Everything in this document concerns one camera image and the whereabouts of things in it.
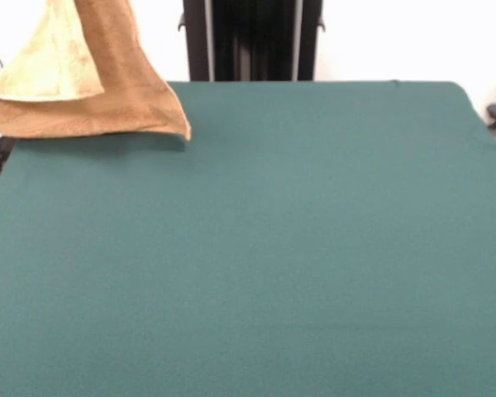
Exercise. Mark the orange terry towel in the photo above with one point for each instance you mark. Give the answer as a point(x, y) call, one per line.
point(107, 82)

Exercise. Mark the dark green table cloth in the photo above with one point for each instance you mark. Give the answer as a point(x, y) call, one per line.
point(273, 248)

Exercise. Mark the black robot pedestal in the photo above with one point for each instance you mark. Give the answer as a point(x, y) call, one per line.
point(252, 41)

